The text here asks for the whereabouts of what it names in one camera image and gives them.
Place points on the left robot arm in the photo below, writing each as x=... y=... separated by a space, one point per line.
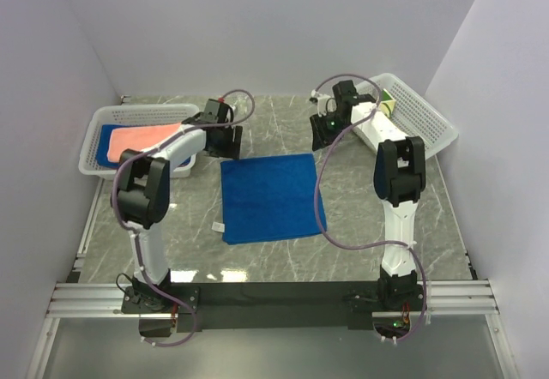
x=141 y=188

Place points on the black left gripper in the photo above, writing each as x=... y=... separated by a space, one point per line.
x=233 y=147

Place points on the white plastic basket right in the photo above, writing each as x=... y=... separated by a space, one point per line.
x=416 y=117

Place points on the black base bar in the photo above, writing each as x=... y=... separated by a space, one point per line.
x=248 y=305

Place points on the folded blue towel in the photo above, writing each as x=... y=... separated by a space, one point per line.
x=100 y=156

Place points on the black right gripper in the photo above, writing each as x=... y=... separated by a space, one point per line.
x=322 y=138

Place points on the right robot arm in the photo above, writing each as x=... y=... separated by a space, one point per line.
x=399 y=177

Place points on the blue towel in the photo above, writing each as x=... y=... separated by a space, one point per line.
x=100 y=156
x=268 y=199

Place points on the pink panda towel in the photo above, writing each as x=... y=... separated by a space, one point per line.
x=137 y=138

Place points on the green white towel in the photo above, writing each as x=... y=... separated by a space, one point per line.
x=387 y=104

